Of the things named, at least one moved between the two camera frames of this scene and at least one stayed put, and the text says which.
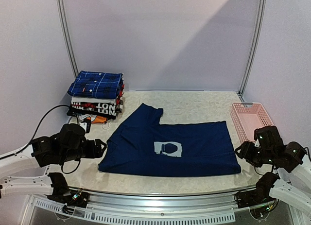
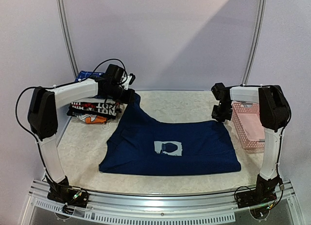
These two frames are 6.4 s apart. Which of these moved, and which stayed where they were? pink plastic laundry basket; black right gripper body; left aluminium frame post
Moved: black right gripper body
Stayed: left aluminium frame post; pink plastic laundry basket
